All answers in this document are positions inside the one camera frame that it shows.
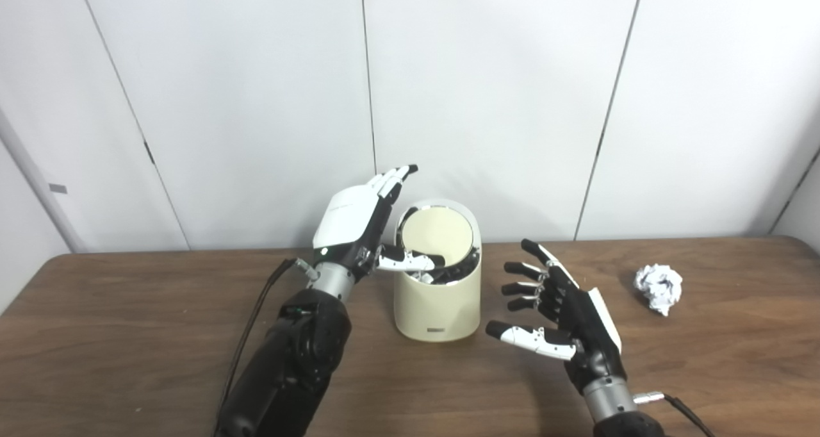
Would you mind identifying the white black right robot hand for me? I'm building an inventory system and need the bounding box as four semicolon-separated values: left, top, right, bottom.
485;238;627;396

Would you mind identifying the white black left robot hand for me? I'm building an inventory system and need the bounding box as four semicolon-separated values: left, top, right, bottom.
312;164;447;279

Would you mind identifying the white paper ball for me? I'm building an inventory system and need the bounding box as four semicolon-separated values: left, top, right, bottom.
634;264;684;317

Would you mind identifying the cream round bin lid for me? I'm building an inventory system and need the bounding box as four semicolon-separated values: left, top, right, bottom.
400;208;475;271

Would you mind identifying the cream-colored round bin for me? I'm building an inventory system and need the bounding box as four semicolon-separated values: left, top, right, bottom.
393;198;482;343

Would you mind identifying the black bin liner bag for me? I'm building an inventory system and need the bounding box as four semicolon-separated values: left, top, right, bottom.
397;245;481;286

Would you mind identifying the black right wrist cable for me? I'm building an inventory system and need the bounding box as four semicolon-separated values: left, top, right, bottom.
633;391;715;437

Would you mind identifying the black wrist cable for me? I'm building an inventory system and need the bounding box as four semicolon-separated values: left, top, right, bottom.
633;391;715;437
221;258;320;418

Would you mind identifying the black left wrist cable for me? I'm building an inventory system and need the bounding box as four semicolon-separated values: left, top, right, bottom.
221;258;320;418

